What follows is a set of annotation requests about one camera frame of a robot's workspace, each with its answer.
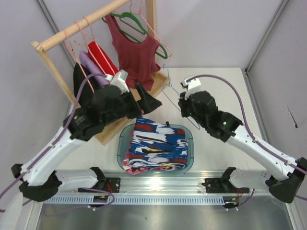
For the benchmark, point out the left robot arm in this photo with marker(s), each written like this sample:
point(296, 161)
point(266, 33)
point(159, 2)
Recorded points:
point(40, 177)

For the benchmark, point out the purple garment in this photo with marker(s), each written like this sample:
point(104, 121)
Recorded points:
point(93, 68)

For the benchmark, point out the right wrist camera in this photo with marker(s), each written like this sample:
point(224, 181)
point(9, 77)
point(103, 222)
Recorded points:
point(192, 85)

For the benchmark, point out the pink hanger with purple garment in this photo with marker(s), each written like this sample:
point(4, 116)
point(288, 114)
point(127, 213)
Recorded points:
point(91, 55)

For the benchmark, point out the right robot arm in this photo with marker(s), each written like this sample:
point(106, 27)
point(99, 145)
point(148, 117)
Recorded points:
point(286, 172)

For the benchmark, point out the pink empty wire hanger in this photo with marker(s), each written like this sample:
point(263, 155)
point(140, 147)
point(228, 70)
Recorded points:
point(138, 25)

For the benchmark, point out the red garment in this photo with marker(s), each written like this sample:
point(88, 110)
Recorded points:
point(100, 57)

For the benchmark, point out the pink hanger with red garment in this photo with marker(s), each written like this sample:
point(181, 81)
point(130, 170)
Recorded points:
point(100, 50)

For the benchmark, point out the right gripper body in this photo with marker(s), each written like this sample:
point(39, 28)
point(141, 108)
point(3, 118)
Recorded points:
point(183, 105)

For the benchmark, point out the wooden clothes rack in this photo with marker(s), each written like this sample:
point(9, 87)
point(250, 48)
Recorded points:
point(110, 131)

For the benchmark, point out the pink hanger with black garment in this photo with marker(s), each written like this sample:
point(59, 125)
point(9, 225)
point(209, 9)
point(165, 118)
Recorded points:
point(73, 53)

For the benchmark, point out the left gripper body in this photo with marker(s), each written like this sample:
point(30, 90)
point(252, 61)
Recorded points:
point(135, 103)

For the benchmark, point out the black garment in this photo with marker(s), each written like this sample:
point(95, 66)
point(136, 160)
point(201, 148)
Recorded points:
point(88, 91)

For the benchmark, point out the white slotted cable duct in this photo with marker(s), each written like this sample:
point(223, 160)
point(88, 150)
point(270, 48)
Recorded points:
point(136, 200)

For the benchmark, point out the teal plastic basket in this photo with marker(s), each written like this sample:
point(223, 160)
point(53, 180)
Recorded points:
point(124, 143)

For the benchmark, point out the blue patterned trousers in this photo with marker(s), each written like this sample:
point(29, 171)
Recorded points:
point(156, 146)

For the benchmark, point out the aluminium mounting rail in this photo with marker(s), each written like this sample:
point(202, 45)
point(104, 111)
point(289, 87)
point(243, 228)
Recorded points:
point(163, 183)

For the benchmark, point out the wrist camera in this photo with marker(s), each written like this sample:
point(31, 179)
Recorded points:
point(119, 80)
point(192, 85)

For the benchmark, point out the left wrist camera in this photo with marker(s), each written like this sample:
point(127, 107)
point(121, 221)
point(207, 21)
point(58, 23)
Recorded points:
point(119, 80)

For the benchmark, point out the maroon tank top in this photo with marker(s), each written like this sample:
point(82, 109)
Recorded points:
point(137, 59)

